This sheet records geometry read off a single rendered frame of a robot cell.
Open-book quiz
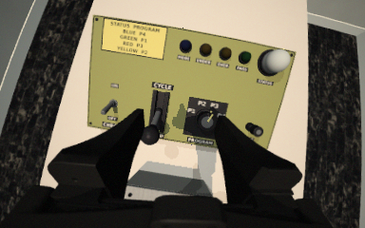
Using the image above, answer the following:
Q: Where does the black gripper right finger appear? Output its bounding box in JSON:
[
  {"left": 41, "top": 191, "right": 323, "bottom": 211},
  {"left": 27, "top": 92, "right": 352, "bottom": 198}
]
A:
[{"left": 214, "top": 115, "right": 302, "bottom": 211}]

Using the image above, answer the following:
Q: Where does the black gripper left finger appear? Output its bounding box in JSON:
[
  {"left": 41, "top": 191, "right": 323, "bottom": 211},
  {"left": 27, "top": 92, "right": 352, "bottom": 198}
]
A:
[{"left": 48, "top": 108, "right": 144, "bottom": 204}]

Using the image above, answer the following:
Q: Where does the olive control console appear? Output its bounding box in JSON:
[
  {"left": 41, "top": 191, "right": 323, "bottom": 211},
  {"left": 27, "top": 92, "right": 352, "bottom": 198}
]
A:
[{"left": 87, "top": 14, "right": 296, "bottom": 150}]

